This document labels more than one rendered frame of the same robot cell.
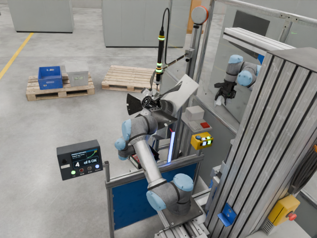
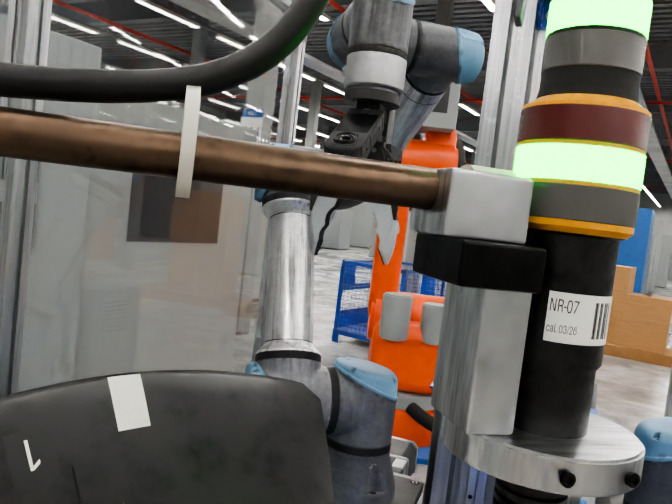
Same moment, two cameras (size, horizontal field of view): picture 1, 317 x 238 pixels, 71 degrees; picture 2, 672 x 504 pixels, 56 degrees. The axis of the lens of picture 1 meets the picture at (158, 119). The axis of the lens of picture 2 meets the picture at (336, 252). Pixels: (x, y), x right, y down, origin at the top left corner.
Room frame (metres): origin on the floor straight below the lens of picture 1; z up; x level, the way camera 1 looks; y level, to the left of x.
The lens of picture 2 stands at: (1.89, 0.15, 1.53)
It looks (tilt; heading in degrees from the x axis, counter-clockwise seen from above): 4 degrees down; 227
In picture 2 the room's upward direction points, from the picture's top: 7 degrees clockwise
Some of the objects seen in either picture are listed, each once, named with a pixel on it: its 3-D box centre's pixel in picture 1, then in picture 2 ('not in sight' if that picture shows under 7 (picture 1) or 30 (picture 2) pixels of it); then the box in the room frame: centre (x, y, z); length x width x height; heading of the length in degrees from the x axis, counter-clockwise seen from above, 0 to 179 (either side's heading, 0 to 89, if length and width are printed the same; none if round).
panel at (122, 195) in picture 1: (155, 196); not in sight; (1.31, -0.04, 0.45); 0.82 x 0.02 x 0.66; 118
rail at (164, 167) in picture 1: (158, 169); not in sight; (1.31, -0.04, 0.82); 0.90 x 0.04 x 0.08; 118
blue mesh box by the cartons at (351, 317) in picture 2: not in sight; (391, 303); (-3.86, -4.98, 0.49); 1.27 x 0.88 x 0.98; 18
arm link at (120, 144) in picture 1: (122, 142); not in sight; (1.20, 0.24, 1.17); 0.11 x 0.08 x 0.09; 155
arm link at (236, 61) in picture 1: (234, 64); (381, 15); (1.33, -0.43, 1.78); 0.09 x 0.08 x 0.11; 63
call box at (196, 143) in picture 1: (201, 141); not in sight; (1.49, -0.39, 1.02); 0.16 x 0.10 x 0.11; 118
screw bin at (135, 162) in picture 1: (143, 156); not in sight; (1.42, 0.10, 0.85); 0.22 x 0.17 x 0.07; 132
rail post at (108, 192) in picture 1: (110, 215); not in sight; (1.11, 0.34, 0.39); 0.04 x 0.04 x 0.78; 28
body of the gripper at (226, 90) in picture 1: (228, 88); (368, 143); (1.32, -0.43, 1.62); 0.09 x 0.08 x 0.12; 28
